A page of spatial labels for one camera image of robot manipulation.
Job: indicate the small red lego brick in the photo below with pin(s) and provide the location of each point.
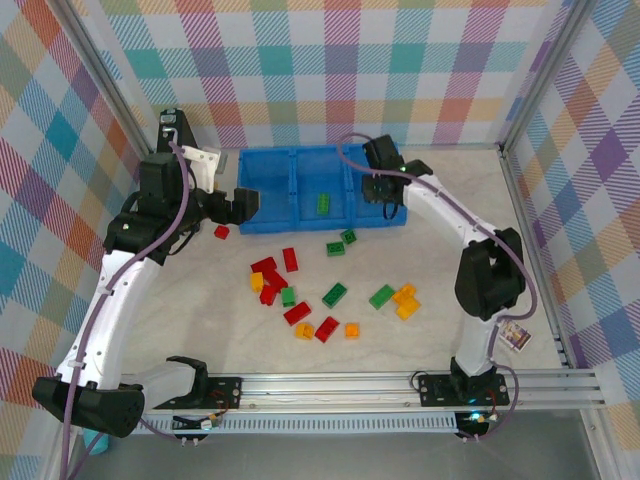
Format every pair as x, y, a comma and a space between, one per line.
221, 232

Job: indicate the small yellow lego brick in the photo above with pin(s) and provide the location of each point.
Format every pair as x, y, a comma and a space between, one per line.
304, 330
352, 330
256, 281

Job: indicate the green lego brick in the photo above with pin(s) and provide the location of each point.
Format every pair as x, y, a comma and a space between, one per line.
382, 296
334, 295
323, 204
348, 236
288, 296
335, 248

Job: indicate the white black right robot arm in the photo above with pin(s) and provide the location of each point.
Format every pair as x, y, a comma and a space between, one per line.
450, 220

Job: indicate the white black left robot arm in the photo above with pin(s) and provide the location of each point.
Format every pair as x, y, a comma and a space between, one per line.
115, 310

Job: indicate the blue three-compartment bin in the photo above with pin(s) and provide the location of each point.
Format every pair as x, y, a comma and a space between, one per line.
272, 200

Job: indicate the small printed card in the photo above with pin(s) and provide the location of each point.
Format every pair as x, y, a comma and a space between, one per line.
515, 336

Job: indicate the small connector board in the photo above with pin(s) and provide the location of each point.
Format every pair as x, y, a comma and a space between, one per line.
209, 424
477, 419

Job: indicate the teal cylinder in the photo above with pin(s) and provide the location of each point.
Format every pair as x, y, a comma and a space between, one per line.
95, 445

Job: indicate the aluminium frame post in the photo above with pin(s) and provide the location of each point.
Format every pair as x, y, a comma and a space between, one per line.
547, 75
107, 80

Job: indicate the aluminium side floor rail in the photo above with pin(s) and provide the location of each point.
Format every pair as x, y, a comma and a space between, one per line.
535, 250

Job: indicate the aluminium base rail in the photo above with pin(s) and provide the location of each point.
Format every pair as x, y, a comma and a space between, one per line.
325, 392

